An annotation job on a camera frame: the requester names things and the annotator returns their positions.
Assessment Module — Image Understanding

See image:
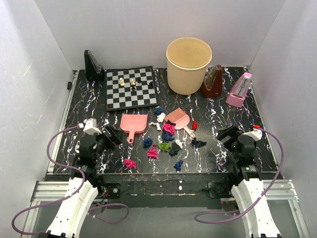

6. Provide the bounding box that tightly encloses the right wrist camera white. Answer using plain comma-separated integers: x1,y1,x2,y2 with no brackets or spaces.
244,125,263,141

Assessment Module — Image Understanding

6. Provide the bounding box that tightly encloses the pink dustpan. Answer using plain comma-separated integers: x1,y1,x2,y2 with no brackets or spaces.
120,114,148,144

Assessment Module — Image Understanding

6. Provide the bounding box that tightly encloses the magenta scrap front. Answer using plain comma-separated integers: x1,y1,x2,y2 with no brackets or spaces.
123,159,137,169

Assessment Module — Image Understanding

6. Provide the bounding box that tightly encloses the black grey chessboard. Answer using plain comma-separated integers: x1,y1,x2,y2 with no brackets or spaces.
105,66,158,112

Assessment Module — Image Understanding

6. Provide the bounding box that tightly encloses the white scrap strip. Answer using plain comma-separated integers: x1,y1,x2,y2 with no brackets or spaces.
149,122,161,131

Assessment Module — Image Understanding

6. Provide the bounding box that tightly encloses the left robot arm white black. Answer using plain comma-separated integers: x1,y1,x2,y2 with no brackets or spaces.
45,126,122,238

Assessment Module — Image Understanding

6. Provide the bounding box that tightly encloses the black scrap centre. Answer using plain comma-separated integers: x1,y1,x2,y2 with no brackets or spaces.
168,142,181,156

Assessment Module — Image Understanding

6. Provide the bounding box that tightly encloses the navy scrap left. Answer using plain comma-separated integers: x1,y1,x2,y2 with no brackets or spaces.
143,138,153,148

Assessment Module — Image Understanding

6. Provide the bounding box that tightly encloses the small white scrap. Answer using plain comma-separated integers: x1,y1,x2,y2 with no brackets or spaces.
175,139,183,149

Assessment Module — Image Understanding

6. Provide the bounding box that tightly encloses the navy scrap near chessboard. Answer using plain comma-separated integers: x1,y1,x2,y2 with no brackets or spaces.
155,107,163,116

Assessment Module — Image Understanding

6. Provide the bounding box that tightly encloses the red paper scrap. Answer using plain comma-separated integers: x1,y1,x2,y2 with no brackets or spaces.
192,121,198,131

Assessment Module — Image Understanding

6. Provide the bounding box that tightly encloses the beige plastic bucket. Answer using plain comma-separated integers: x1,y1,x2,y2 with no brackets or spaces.
166,37,212,95

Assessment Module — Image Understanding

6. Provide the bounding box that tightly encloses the white scrap near brush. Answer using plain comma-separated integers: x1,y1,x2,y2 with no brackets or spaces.
157,113,165,123

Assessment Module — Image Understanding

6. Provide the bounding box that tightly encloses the magenta scrap middle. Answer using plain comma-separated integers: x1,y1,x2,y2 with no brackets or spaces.
147,145,158,159

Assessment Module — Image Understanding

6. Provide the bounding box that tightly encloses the blue scrap front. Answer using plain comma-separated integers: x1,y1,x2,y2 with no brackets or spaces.
174,160,183,172

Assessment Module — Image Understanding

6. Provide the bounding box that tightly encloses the pink hand brush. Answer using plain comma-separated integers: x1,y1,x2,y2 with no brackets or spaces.
164,108,195,138

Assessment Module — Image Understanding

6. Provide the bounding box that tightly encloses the white chess piece left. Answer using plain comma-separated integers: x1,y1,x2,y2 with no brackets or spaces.
119,77,125,86

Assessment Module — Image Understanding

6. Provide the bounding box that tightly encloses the black chess piece edge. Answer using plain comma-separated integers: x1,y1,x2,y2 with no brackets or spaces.
149,81,154,89

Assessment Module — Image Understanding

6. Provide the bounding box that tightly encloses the navy scrap under magenta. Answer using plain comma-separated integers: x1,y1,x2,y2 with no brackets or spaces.
162,131,175,143

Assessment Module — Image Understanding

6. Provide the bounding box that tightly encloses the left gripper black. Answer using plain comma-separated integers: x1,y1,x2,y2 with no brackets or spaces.
91,125,124,162

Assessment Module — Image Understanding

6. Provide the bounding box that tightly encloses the pink metronome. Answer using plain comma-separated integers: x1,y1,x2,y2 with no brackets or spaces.
226,72,252,108

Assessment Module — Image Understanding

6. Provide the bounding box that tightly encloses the green paper scrap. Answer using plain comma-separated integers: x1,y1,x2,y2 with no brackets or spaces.
158,142,172,152

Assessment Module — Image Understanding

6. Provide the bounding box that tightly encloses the black metronome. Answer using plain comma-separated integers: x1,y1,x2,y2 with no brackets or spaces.
84,50,105,82

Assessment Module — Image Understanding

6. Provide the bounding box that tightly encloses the magenta scrap upper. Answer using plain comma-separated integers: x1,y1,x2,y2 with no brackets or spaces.
163,122,175,135

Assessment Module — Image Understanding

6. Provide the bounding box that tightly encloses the dark navy scrap right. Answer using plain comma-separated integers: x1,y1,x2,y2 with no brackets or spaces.
191,138,207,148

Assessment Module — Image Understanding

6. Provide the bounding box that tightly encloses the brown metronome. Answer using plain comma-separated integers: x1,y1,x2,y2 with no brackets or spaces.
201,65,223,98

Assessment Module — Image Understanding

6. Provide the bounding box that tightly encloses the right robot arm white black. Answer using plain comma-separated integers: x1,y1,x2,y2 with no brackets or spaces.
216,125,282,238

